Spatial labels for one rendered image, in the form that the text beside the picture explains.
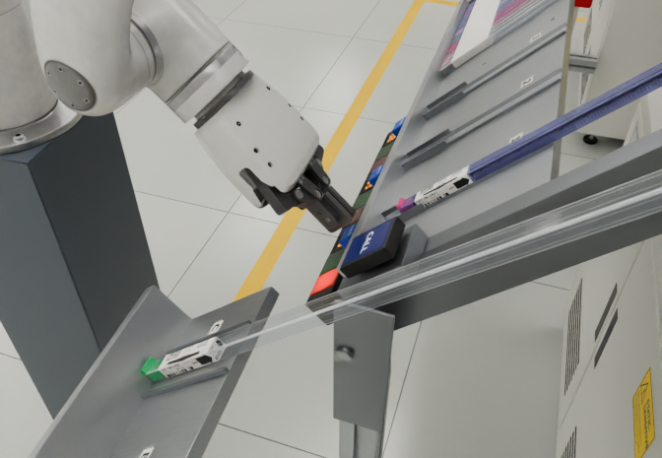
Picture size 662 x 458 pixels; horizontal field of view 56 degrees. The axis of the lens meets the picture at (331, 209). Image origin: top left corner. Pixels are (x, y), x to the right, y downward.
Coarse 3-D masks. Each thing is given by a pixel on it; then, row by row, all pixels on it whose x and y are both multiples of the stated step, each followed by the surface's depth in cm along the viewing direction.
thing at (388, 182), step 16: (464, 0) 102; (448, 32) 93; (448, 48) 90; (432, 64) 85; (432, 80) 82; (416, 96) 80; (432, 96) 81; (416, 112) 76; (416, 128) 74; (400, 144) 70; (416, 144) 73; (400, 160) 69; (384, 176) 65; (400, 176) 68; (384, 192) 64; (368, 208) 62; (384, 208) 63; (368, 224) 60; (352, 240) 58
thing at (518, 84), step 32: (512, 32) 78; (544, 32) 70; (480, 64) 78; (512, 64) 69; (544, 64) 63; (448, 96) 76; (480, 96) 69; (512, 96) 62; (544, 96) 57; (448, 128) 67; (480, 128) 62; (512, 128) 57; (416, 160) 67; (448, 160) 62; (544, 160) 48; (416, 192) 62; (480, 192) 52; (512, 192) 48; (448, 224) 52
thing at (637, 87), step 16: (640, 80) 44; (656, 80) 44; (608, 96) 46; (624, 96) 45; (640, 96) 45; (576, 112) 48; (592, 112) 47; (608, 112) 46; (544, 128) 50; (560, 128) 48; (576, 128) 48; (512, 144) 52; (528, 144) 50; (544, 144) 50; (480, 160) 54; (496, 160) 52; (512, 160) 52; (480, 176) 54
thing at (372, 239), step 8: (384, 224) 49; (368, 232) 50; (376, 232) 49; (384, 232) 48; (360, 240) 50; (368, 240) 49; (376, 240) 48; (352, 248) 50; (360, 248) 49; (368, 248) 48; (376, 248) 47; (352, 256) 49; (360, 256) 48; (344, 264) 49
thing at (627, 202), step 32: (608, 192) 27; (640, 192) 26; (544, 224) 29; (576, 224) 27; (608, 224) 27; (448, 256) 32; (480, 256) 30; (512, 256) 30; (352, 288) 36; (384, 288) 34; (416, 288) 33; (288, 320) 38; (320, 320) 37; (224, 352) 42
